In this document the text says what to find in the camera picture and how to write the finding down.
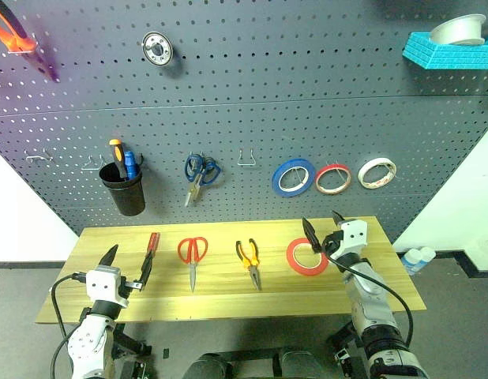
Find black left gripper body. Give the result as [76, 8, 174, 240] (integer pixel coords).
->
[116, 275, 145, 307]

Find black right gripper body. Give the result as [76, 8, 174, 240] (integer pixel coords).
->
[321, 231, 346, 261]

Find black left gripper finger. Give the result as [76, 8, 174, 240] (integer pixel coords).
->
[137, 251, 156, 291]
[97, 243, 120, 274]

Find wide red tape roll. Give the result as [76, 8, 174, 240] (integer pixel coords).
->
[286, 237, 330, 277]

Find red handled scissors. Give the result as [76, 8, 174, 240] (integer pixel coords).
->
[177, 236, 209, 294]

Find yellow handled needle-nose pliers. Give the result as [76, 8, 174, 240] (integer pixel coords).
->
[235, 238, 263, 292]

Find grey pegboard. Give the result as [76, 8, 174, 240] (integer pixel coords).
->
[0, 0, 488, 242]

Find thin red tape roll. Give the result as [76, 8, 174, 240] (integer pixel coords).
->
[315, 163, 351, 196]

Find black metal table leg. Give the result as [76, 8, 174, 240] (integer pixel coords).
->
[325, 321, 368, 379]
[111, 320, 155, 379]

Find blue tape roll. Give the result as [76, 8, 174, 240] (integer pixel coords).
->
[272, 158, 317, 198]

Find black plastic cup holder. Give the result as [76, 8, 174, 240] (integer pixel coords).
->
[98, 159, 147, 217]

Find white tape roll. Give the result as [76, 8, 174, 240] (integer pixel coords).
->
[357, 156, 398, 189]

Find white bottle blue label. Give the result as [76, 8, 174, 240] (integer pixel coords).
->
[418, 246, 437, 266]
[400, 248, 422, 276]

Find blue marker in cup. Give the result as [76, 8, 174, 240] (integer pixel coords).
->
[122, 150, 141, 179]

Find orange black screwdriver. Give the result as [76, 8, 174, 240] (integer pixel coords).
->
[108, 138, 129, 182]

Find dark rounded shape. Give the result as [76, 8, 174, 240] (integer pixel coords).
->
[182, 353, 234, 379]
[278, 347, 328, 379]

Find cyan plastic basket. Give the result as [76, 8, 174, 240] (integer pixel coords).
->
[401, 31, 488, 73]

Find round silver metal disc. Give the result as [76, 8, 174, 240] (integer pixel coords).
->
[141, 31, 176, 67]

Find silver tape spool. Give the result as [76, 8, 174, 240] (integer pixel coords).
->
[429, 13, 487, 47]

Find orange black pliers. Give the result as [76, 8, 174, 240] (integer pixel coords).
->
[0, 0, 62, 83]

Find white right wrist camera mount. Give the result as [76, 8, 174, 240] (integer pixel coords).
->
[333, 220, 369, 260]

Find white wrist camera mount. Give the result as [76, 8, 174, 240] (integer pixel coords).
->
[84, 266, 130, 308]
[333, 220, 369, 260]

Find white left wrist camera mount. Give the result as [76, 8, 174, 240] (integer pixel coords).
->
[84, 266, 130, 308]

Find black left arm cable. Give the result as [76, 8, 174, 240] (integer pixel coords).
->
[49, 272, 89, 379]

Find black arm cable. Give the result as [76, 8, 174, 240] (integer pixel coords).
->
[49, 272, 89, 379]
[324, 235, 415, 353]

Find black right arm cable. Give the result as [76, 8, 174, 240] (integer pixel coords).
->
[324, 235, 415, 353]

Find silver wire pegboard hook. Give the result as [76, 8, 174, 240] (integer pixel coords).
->
[24, 147, 54, 163]
[80, 154, 107, 171]
[236, 148, 257, 167]

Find blue handled scissors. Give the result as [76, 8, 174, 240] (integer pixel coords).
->
[183, 153, 223, 208]

